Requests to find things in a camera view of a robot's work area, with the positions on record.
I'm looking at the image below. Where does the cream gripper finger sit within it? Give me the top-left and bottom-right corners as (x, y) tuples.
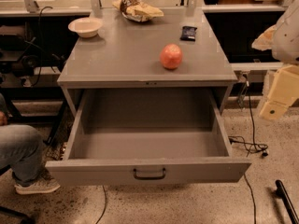
(251, 25), (276, 51)
(259, 65), (299, 120)

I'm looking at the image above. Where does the red apple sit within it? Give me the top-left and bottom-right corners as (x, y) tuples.
(160, 44), (182, 70)

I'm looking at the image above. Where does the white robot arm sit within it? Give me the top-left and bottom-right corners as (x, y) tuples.
(251, 0), (299, 120)

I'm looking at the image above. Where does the open grey top drawer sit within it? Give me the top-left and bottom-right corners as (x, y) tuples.
(46, 88), (250, 186)

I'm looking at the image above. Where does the dark blue snack packet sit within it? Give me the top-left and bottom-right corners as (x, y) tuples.
(180, 26), (197, 41)

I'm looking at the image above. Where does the grey metal cabinet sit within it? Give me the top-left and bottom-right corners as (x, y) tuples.
(58, 7), (236, 113)

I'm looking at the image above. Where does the black pole on floor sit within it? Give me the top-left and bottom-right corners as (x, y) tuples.
(275, 180), (299, 224)

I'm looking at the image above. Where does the crumpled chip bag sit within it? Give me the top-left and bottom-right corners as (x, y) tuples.
(112, 0), (164, 22)

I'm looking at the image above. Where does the white bowl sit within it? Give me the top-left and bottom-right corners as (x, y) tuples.
(68, 17), (103, 38)

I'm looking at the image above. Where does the dark machinery left shelf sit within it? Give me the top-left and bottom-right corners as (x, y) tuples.
(0, 24), (39, 77)

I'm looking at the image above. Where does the white sneaker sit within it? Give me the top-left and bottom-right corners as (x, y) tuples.
(15, 175), (60, 195)

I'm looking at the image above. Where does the person leg in jeans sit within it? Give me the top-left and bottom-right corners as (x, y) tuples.
(0, 93), (44, 187)

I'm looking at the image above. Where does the black cable on floor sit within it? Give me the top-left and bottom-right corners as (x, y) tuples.
(228, 75), (269, 224)

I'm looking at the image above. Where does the black drawer handle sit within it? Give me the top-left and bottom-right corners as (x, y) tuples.
(133, 168), (166, 181)

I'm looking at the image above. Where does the black cable under drawer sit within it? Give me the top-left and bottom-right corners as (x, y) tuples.
(94, 185), (108, 224)

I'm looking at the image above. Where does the black cable left shelf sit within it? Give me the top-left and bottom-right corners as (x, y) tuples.
(30, 6), (54, 88)

